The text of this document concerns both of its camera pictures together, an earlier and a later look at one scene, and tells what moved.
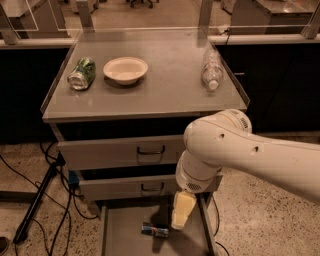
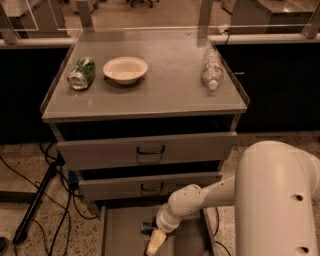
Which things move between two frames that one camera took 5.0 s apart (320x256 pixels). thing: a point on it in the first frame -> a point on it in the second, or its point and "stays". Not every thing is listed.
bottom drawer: (121, 229) stays
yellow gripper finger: (184, 203) -> (158, 237)
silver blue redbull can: (149, 229) stays
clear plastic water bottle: (212, 71) stays
